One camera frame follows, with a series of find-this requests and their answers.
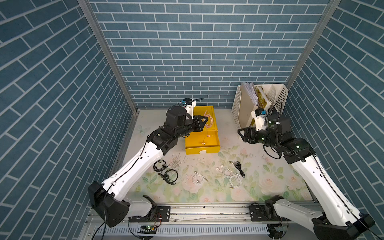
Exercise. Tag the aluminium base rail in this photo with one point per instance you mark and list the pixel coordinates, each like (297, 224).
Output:
(207, 221)

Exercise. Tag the yellow covered book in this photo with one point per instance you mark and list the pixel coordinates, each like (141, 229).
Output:
(263, 100)

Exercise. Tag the white earphones right coil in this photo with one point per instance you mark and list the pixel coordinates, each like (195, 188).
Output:
(235, 181)

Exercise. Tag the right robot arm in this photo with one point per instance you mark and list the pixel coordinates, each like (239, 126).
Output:
(339, 219)

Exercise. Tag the black earphones large coil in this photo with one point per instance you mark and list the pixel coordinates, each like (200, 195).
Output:
(159, 166)

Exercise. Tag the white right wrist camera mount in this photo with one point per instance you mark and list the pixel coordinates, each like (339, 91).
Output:
(259, 117)

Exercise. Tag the pink wired earphones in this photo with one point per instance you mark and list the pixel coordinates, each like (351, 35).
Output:
(208, 126)

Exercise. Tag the beige folder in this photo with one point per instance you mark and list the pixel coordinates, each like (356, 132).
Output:
(248, 104)

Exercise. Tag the white perforated file organizer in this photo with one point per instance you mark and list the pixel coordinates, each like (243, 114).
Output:
(268, 97)

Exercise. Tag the small black wired earphones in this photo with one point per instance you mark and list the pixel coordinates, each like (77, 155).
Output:
(238, 166)

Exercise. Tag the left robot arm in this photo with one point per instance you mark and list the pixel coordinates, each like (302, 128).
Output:
(109, 199)

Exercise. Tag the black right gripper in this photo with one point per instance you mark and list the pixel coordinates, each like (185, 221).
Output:
(251, 131)

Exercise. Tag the yellow drawer cabinet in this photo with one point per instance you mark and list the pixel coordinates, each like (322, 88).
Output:
(193, 143)

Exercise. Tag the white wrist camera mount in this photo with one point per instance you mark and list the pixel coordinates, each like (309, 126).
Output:
(259, 117)
(189, 105)

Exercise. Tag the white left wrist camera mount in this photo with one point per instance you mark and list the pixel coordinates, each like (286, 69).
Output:
(189, 105)

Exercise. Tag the black earphones lower coil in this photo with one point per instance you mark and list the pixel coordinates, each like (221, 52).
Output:
(170, 176)

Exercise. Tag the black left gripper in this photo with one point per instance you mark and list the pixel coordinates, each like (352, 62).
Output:
(198, 125)

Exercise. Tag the white earphones left coil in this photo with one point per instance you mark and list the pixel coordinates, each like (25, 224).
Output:
(198, 179)

